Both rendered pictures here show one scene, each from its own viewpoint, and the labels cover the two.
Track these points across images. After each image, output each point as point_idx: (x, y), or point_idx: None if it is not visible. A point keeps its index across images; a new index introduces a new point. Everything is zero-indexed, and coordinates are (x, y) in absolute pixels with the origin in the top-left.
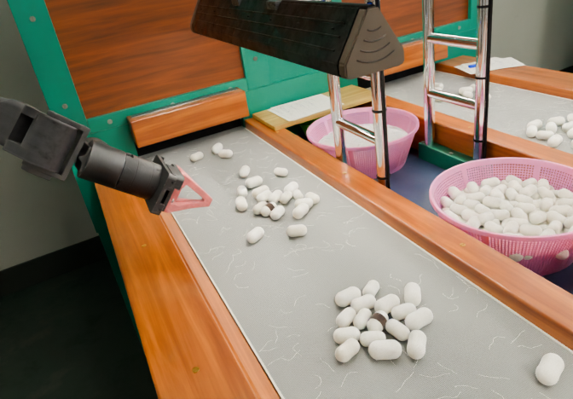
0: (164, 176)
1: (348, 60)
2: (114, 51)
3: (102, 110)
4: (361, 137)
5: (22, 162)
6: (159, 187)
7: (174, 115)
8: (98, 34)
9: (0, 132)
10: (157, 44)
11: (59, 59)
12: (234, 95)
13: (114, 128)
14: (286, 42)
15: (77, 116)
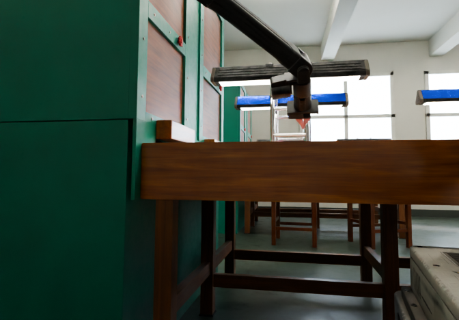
0: (313, 101)
1: (369, 69)
2: (156, 80)
3: (147, 111)
4: (294, 135)
5: (304, 65)
6: (313, 104)
7: (181, 127)
8: (154, 67)
9: (297, 51)
10: (165, 88)
11: (145, 67)
12: (192, 130)
13: (151, 124)
14: (328, 70)
15: (143, 106)
